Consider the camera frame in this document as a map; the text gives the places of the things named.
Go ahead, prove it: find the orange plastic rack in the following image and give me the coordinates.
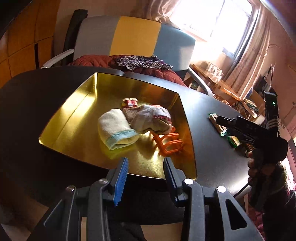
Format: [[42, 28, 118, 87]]
[[151, 126, 183, 156]]

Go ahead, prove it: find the cracker pack green label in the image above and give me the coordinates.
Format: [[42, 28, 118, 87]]
[[227, 136, 241, 149]]

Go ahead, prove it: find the cream white sock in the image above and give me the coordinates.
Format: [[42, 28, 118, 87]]
[[97, 108, 139, 151]]

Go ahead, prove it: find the cracker pack with black stripe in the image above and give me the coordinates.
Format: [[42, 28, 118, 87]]
[[208, 113, 227, 137]]

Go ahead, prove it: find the person's right hand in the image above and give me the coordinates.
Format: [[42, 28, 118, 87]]
[[247, 151, 276, 185]]

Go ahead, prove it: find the red gold tray box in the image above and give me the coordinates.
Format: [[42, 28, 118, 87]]
[[39, 73, 197, 179]]

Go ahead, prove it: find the beige patterned curtain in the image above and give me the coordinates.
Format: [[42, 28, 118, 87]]
[[226, 13, 270, 99]]

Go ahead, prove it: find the wooden side table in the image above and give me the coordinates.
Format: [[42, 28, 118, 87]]
[[190, 64, 241, 101]]

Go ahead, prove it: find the glass letters ornament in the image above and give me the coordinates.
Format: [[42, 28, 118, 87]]
[[200, 61, 223, 81]]

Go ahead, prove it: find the leopard print cloth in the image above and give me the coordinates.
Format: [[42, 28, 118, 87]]
[[115, 55, 173, 71]]

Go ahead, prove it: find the red quilted jacket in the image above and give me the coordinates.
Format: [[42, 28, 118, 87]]
[[69, 55, 185, 86]]

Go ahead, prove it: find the yellow blue grey armchair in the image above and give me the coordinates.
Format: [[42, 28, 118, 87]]
[[42, 16, 213, 96]]

